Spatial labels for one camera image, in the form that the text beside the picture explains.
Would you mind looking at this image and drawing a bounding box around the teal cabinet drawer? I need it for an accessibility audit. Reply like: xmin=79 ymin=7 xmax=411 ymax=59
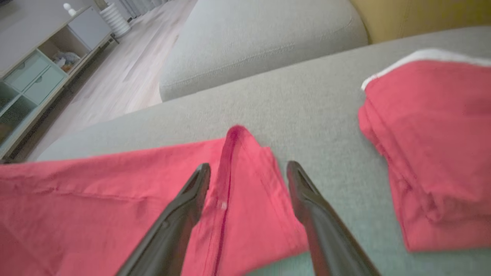
xmin=4 ymin=52 xmax=50 ymax=92
xmin=23 ymin=66 xmax=66 ymax=105

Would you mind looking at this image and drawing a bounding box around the red white striped sports garment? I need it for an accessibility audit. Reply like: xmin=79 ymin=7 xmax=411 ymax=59
xmin=0 ymin=125 xmax=310 ymax=276

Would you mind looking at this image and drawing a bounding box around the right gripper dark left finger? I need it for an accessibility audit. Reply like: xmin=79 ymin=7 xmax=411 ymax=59
xmin=115 ymin=163 xmax=211 ymax=276

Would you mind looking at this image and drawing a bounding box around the grey pleated curtain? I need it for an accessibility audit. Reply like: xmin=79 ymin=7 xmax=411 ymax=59
xmin=115 ymin=0 xmax=169 ymax=18

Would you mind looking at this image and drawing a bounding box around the grey toy in cabinet shelf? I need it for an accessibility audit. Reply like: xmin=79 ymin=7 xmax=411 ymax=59
xmin=52 ymin=51 xmax=82 ymax=73

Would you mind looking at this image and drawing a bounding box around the large grey sofa ottoman cushion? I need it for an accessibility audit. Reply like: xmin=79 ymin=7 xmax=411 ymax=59
xmin=36 ymin=26 xmax=491 ymax=276

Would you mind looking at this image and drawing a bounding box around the white ribbed vase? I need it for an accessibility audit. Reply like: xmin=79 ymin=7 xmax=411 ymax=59
xmin=99 ymin=2 xmax=132 ymax=38

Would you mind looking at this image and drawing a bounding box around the red garment white trim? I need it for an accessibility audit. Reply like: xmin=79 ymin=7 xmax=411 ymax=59
xmin=358 ymin=48 xmax=491 ymax=253

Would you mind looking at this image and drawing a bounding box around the grey sofa seat cushion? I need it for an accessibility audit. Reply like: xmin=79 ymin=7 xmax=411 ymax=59
xmin=158 ymin=0 xmax=369 ymax=102

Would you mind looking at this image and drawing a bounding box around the grey cabinet door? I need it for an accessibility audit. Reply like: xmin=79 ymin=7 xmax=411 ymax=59
xmin=67 ymin=7 xmax=112 ymax=50

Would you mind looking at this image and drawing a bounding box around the grey low TV cabinet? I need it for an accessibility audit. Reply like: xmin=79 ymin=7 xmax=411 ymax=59
xmin=0 ymin=5 xmax=119 ymax=161

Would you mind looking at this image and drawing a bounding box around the wide yellow sofa backrest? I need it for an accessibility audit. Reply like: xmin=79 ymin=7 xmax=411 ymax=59
xmin=349 ymin=0 xmax=491 ymax=44

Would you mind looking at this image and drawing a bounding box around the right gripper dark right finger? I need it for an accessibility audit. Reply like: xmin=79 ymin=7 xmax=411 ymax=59
xmin=287 ymin=160 xmax=382 ymax=276

